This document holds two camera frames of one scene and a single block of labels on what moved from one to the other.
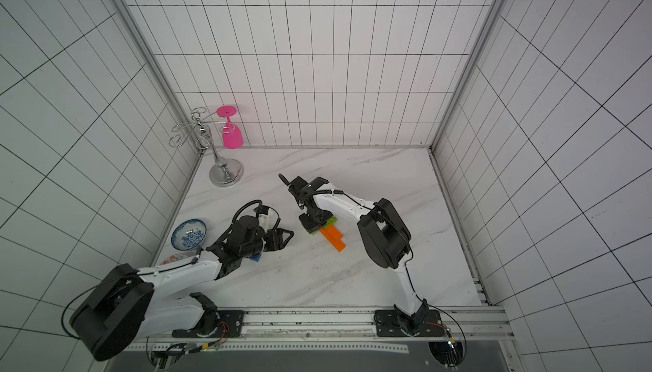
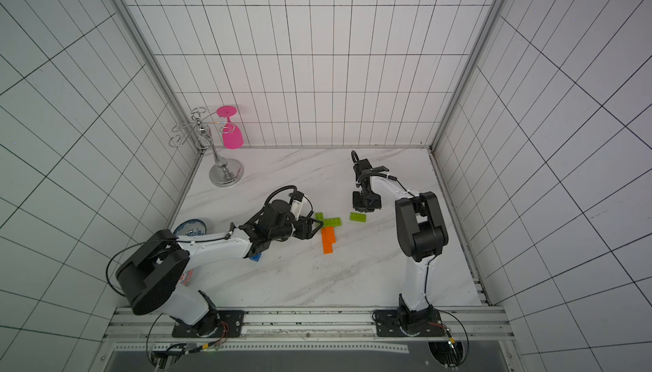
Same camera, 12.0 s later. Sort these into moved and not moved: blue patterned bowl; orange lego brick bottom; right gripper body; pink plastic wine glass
Moved: orange lego brick bottom; right gripper body
Not moved: pink plastic wine glass; blue patterned bowl
